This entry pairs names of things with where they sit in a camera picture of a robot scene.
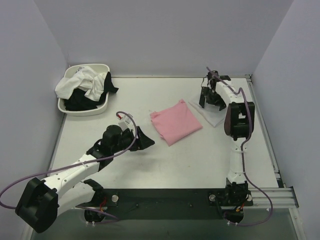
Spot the pink t shirt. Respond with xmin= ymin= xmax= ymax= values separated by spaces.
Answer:
xmin=150 ymin=99 xmax=203 ymax=146

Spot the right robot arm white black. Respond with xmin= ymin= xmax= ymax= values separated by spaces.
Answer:
xmin=199 ymin=70 xmax=255 ymax=206

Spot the black t shirt in basket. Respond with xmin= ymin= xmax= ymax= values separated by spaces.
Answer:
xmin=63 ymin=72 xmax=119 ymax=112

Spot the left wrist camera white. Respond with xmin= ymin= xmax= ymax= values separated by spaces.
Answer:
xmin=116 ymin=114 xmax=134 ymax=131

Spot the white t shirt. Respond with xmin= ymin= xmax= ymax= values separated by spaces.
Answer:
xmin=189 ymin=99 xmax=227 ymax=128
xmin=55 ymin=65 xmax=107 ymax=102

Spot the white plastic basket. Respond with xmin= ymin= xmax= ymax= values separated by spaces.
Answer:
xmin=55 ymin=63 xmax=118 ymax=117

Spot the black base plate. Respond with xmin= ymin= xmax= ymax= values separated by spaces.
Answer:
xmin=72 ymin=188 xmax=252 ymax=221

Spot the white t shirt in basket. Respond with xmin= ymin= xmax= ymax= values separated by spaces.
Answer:
xmin=55 ymin=65 xmax=107 ymax=102

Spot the aluminium front rail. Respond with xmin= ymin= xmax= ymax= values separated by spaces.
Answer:
xmin=29 ymin=186 xmax=300 ymax=211

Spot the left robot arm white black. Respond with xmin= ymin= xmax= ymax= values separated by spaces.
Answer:
xmin=15 ymin=125 xmax=155 ymax=233

